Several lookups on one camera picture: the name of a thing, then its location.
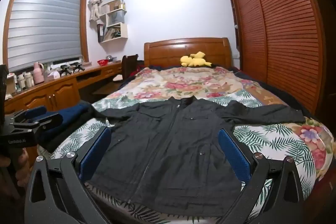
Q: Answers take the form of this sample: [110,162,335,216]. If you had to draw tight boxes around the folded blue garment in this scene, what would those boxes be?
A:
[43,104,91,140]

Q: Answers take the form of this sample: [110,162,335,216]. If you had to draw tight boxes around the wooden louvered wardrobe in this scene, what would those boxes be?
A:
[223,0,327,119]

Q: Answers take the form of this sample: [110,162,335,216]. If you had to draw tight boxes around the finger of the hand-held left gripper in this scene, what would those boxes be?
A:
[12,112,64,136]
[7,106,49,123]

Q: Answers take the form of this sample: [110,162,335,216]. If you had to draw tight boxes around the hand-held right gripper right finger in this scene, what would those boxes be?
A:
[217,128,313,224]

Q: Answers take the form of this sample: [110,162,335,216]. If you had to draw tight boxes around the dark wooden chair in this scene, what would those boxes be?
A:
[121,54,139,81]

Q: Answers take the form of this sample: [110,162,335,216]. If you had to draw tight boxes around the dark blue blanket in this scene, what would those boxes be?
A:
[231,64,314,115]

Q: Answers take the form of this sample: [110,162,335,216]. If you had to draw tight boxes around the black clamp tool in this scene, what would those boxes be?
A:
[72,62,86,73]
[60,64,73,76]

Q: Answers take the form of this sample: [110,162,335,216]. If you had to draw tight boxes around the wooden window frame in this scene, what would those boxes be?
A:
[2,0,90,75]

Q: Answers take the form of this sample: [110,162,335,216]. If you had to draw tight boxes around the black jacket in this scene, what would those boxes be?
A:
[91,96,306,218]

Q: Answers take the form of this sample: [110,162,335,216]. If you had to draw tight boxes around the yellow plush toy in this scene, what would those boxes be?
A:
[180,51,213,68]

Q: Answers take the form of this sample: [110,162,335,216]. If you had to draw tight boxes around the pink thermos jug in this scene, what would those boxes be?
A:
[33,62,45,84]

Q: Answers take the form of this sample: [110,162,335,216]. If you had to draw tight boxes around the person's left hand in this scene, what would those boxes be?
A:
[0,148,30,188]

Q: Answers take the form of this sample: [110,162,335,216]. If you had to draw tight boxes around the floral leaf print bedspread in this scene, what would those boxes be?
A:
[51,65,336,224]

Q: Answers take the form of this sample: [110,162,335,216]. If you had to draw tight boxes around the red cloth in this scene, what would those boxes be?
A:
[126,67,143,79]

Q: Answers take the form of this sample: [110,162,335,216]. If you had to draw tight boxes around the wooden desk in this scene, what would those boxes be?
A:
[4,61,124,161]

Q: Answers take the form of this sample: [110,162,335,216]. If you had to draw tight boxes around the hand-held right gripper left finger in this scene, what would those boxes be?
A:
[24,126,113,224]

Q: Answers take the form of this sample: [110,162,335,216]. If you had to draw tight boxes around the white wall shelf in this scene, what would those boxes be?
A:
[98,0,129,43]

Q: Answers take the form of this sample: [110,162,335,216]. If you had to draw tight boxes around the wooden headboard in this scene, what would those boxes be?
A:
[144,37,233,69]

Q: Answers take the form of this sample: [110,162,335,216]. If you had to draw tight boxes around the grey window blind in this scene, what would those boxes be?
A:
[7,0,82,73]

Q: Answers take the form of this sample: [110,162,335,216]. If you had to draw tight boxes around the tied beige curtain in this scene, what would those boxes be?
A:
[88,0,109,23]

